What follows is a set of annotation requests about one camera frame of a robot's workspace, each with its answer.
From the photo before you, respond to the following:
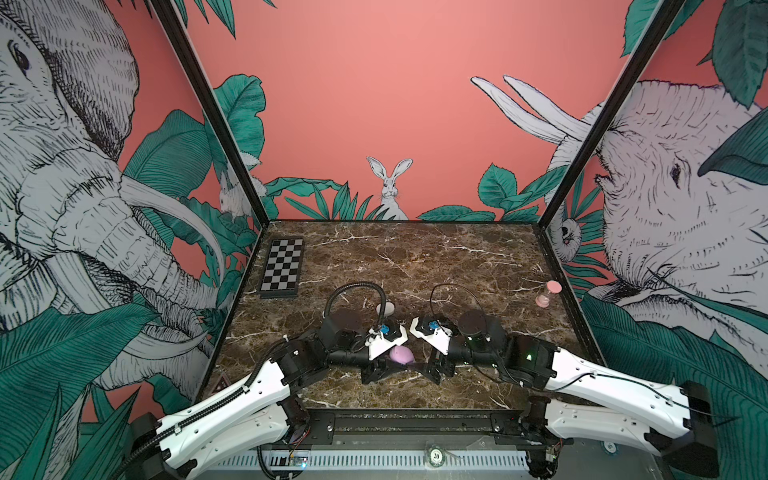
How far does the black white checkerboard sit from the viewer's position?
99cm

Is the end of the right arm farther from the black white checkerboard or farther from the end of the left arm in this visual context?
the black white checkerboard

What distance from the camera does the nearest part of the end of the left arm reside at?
61 cm

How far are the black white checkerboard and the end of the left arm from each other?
1.53 feet
